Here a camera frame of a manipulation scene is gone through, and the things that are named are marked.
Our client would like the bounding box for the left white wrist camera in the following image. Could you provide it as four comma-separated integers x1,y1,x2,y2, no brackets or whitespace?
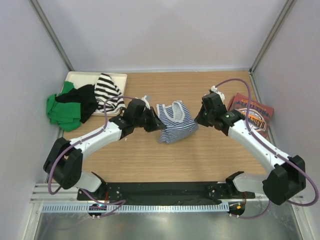
132,95,151,110

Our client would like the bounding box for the cream plastic tray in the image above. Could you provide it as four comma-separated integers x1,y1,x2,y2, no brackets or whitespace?
65,71,127,116

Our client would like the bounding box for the black white striped tank top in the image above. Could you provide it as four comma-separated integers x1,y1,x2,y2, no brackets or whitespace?
94,73,126,113

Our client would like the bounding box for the blue white striped tank top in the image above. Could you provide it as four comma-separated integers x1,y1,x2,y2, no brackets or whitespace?
156,100,199,144

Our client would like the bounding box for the red tank top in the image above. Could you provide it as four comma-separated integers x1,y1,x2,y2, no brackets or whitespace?
227,93,274,140

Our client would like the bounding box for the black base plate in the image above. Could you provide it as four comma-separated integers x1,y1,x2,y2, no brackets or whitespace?
90,181,256,215

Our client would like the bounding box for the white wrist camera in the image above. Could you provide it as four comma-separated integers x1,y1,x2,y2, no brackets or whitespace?
209,85,225,102
132,95,151,110

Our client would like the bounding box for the green tank top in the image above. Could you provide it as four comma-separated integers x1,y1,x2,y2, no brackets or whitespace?
46,81,82,132

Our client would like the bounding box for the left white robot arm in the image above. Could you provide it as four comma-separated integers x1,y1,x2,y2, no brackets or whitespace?
43,98,166,200

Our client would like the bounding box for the aluminium front rail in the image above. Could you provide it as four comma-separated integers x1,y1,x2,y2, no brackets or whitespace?
29,180,305,204

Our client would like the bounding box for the slotted cable duct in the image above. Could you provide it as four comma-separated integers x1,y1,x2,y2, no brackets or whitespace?
41,202,229,214

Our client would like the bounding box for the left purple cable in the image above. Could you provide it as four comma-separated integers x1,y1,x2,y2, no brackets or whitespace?
47,96,137,217

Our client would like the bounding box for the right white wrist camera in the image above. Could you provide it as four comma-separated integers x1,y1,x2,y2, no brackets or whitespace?
209,85,225,102

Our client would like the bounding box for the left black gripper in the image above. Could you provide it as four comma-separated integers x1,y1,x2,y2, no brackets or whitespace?
133,106,166,133

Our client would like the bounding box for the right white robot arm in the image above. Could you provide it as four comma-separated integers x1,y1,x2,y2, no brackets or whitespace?
196,92,306,205

